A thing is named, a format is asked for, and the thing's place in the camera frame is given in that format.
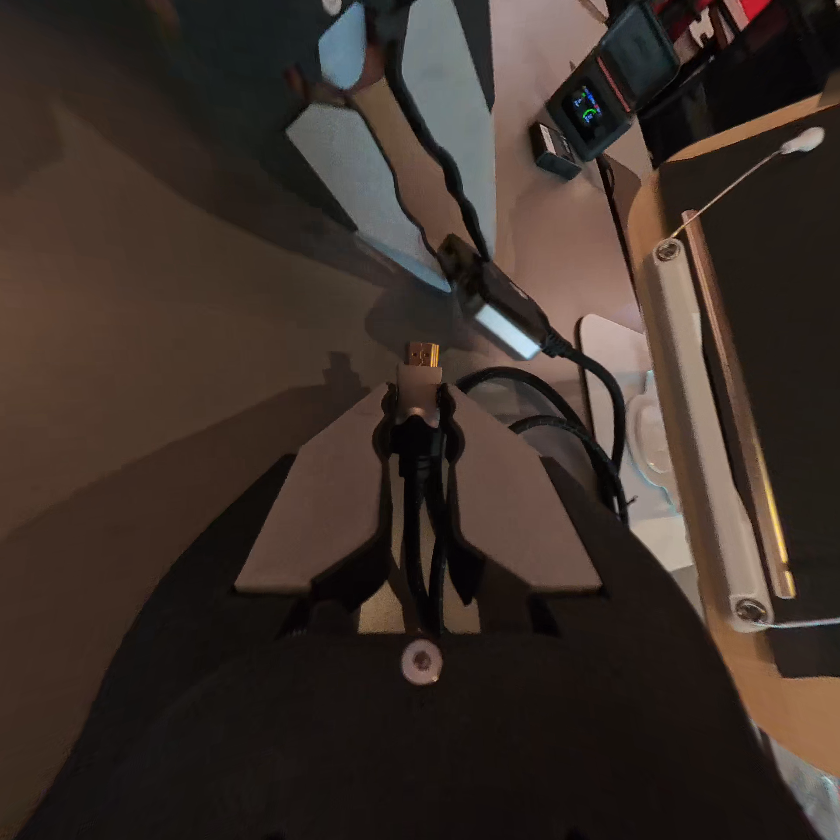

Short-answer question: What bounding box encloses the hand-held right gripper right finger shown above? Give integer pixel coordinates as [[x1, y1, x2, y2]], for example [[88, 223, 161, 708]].
[[438, 384, 601, 606]]

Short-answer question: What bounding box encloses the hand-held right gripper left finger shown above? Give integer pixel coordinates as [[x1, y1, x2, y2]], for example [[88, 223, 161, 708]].
[[235, 384, 399, 598]]

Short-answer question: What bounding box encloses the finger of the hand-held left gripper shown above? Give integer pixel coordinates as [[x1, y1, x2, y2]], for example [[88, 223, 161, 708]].
[[285, 0, 455, 294], [392, 0, 497, 263]]

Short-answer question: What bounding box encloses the thick black braided hdmi cable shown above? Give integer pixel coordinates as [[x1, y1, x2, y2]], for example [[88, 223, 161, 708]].
[[394, 340, 621, 636]]

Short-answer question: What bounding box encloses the black hdmi switch box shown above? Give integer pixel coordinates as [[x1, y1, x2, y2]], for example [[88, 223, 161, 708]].
[[436, 233, 551, 363]]

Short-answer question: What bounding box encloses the small black battery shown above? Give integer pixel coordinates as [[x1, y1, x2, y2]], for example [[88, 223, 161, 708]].
[[529, 121, 584, 181]]

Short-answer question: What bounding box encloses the black power bank with display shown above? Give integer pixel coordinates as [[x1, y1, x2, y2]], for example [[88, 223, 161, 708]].
[[546, 0, 681, 163]]

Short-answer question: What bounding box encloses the wooden board with black panel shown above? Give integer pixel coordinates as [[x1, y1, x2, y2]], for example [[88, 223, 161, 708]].
[[626, 92, 840, 762]]

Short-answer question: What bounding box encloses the wire arm with white tip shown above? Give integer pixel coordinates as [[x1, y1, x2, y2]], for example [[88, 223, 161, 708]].
[[672, 126, 826, 240], [738, 598, 840, 632]]

